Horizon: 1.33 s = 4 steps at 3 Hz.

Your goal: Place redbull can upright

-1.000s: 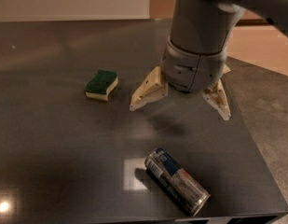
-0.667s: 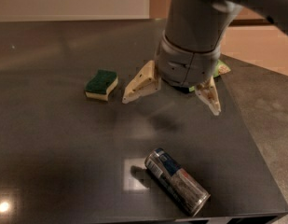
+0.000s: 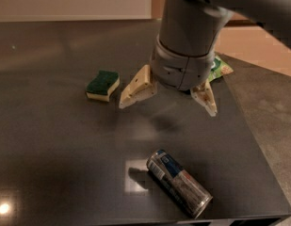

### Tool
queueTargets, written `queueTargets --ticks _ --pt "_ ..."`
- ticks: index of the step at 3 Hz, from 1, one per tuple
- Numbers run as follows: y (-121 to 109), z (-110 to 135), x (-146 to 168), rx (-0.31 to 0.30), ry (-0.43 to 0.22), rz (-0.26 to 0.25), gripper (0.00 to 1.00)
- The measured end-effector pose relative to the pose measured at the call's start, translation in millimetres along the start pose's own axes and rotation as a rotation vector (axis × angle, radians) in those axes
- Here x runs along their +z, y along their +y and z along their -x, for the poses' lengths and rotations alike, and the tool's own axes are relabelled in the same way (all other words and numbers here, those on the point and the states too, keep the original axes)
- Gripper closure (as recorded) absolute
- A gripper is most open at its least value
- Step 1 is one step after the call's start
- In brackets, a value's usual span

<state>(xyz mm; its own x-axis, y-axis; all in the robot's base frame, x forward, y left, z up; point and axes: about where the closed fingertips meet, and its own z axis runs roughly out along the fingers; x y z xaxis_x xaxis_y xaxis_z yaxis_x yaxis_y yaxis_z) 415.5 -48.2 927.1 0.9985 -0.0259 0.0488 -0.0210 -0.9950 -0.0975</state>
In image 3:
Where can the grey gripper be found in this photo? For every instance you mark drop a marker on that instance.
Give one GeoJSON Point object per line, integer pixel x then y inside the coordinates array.
{"type": "Point", "coordinates": [180, 69]}

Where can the silver blue redbull can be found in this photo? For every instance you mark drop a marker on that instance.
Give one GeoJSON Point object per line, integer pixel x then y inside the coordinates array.
{"type": "Point", "coordinates": [187, 191]}

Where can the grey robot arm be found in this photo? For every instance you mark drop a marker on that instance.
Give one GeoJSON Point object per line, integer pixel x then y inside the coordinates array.
{"type": "Point", "coordinates": [184, 49]}

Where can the green snack bag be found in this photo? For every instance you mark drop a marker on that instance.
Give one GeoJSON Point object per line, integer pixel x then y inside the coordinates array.
{"type": "Point", "coordinates": [219, 68]}

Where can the green yellow sponge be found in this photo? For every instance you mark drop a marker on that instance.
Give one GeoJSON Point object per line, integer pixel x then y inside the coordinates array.
{"type": "Point", "coordinates": [103, 85]}

